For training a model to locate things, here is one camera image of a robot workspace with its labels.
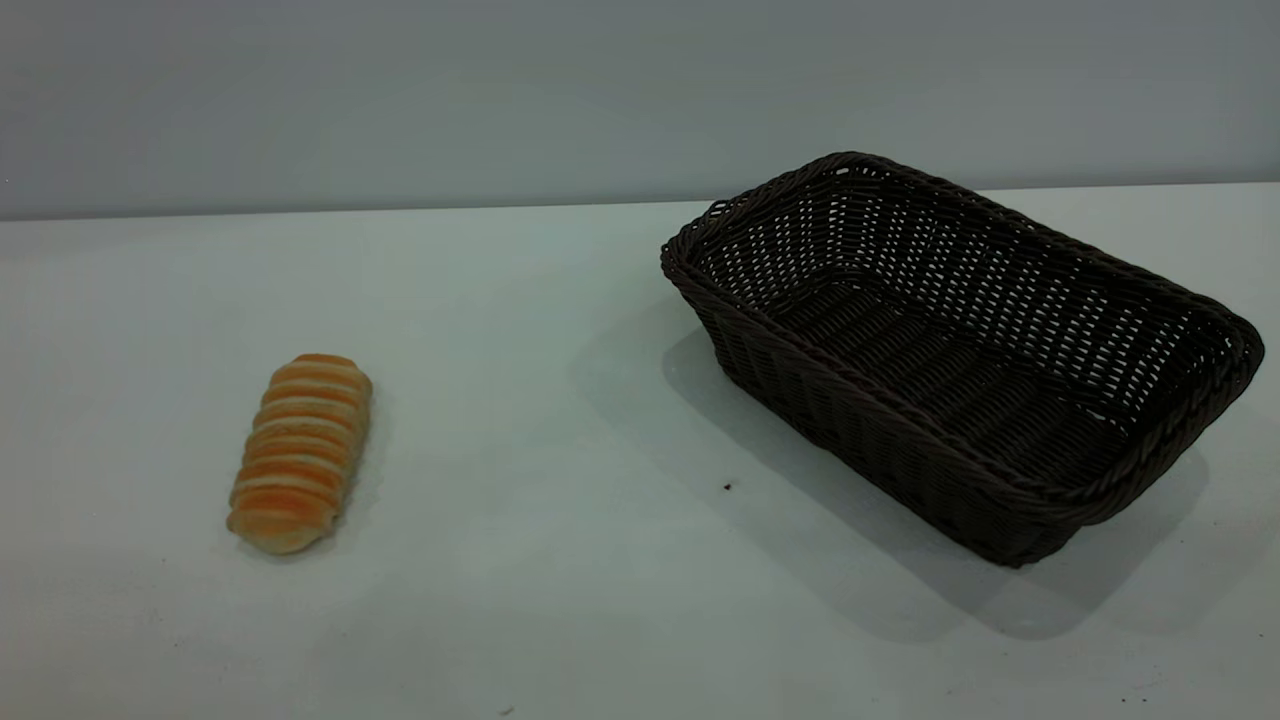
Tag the dark brown wicker basket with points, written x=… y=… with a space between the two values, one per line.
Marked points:
x=880 y=420

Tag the striped orange bread roll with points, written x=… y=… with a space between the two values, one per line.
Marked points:
x=300 y=450

